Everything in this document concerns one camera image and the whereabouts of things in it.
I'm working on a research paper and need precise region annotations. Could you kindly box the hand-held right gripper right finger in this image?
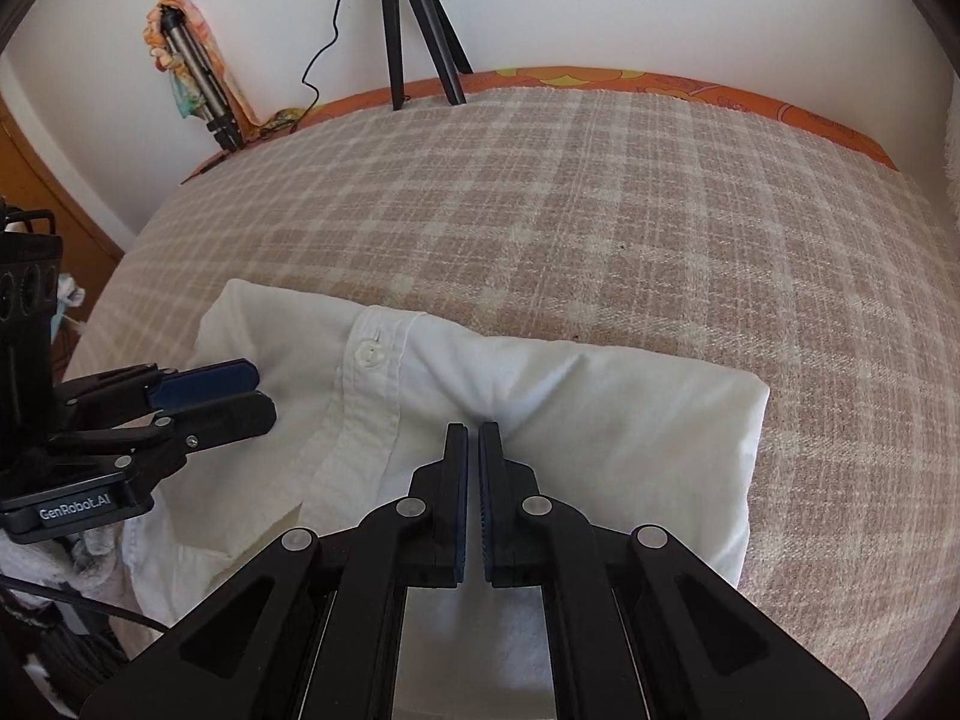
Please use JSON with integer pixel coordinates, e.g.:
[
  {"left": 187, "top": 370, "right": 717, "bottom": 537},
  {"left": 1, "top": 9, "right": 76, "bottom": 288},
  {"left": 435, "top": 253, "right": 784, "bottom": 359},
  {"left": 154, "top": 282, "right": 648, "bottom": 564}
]
[{"left": 478, "top": 421, "right": 867, "bottom": 720}]

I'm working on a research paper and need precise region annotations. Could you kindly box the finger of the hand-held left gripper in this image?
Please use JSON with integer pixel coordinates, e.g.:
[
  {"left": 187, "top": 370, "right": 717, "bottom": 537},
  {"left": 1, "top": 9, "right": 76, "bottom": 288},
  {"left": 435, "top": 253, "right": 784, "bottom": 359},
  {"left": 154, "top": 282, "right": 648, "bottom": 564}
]
[
  {"left": 48, "top": 391, "right": 278, "bottom": 497},
  {"left": 58, "top": 358, "right": 260, "bottom": 430}
]

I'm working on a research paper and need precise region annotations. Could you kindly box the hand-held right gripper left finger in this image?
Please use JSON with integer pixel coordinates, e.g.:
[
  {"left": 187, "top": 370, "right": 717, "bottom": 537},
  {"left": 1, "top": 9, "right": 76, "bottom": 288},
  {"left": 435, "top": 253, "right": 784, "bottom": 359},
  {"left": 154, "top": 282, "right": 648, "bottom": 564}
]
[{"left": 79, "top": 422, "right": 470, "bottom": 720}]

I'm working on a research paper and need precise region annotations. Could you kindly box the white shirt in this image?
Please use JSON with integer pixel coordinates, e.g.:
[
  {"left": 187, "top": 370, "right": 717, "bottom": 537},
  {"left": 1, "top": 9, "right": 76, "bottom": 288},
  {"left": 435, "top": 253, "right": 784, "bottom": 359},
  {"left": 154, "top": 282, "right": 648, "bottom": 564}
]
[{"left": 124, "top": 279, "right": 772, "bottom": 720}]

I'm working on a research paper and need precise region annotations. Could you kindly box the person's left hand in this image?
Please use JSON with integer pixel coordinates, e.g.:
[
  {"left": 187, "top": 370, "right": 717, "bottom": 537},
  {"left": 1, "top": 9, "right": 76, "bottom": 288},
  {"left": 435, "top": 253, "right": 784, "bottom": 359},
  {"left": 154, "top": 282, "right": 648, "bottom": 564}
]
[{"left": 0, "top": 525, "right": 125, "bottom": 593}]

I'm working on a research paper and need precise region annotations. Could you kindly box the white blue cloth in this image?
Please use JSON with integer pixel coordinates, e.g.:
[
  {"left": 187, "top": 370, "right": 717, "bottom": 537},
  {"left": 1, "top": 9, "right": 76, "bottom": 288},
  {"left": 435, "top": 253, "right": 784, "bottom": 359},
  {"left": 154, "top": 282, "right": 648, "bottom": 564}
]
[{"left": 49, "top": 274, "right": 91, "bottom": 335}]

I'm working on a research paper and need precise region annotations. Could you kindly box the wooden cabinet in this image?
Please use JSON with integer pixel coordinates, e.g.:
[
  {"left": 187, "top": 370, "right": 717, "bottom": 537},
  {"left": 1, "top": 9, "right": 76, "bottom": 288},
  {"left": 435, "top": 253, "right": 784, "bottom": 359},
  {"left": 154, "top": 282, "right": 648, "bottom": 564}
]
[{"left": 0, "top": 97, "right": 125, "bottom": 271}]

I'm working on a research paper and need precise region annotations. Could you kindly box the folded silver tripod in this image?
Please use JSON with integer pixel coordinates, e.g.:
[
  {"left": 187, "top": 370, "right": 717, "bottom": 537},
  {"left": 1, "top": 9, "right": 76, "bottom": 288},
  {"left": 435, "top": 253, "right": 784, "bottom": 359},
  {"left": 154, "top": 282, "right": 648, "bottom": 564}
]
[{"left": 157, "top": 6, "right": 245, "bottom": 151}]

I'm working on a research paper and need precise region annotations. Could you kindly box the beige plaid blanket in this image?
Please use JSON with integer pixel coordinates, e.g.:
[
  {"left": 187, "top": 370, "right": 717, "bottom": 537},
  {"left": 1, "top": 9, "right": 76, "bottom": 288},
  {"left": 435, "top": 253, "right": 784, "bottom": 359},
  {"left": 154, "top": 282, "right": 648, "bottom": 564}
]
[{"left": 64, "top": 86, "right": 955, "bottom": 720}]

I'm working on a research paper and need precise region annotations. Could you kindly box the colourful patterned cloth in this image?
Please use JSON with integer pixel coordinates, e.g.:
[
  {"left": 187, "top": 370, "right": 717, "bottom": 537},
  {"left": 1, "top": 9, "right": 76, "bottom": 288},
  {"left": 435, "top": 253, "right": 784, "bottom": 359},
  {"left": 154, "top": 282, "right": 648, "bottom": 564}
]
[{"left": 142, "top": 0, "right": 316, "bottom": 143}]

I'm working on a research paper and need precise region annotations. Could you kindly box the black tripod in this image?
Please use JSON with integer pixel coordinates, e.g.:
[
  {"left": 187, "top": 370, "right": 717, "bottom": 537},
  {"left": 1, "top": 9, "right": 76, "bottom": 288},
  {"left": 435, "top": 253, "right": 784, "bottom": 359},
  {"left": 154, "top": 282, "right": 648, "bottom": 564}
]
[{"left": 375, "top": 0, "right": 475, "bottom": 112}]

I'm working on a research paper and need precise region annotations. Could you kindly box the orange bed sheet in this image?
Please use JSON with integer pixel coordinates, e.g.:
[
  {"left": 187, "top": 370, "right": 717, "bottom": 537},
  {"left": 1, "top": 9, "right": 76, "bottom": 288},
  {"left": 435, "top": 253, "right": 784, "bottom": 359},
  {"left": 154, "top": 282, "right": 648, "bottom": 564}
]
[{"left": 180, "top": 66, "right": 901, "bottom": 185}]

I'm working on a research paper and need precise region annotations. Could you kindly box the left hand-held gripper cable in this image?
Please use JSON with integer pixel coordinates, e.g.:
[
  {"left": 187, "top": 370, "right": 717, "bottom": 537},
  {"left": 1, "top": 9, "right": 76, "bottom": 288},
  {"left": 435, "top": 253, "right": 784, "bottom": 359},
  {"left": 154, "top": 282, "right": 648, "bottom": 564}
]
[{"left": 0, "top": 576, "right": 172, "bottom": 629}]

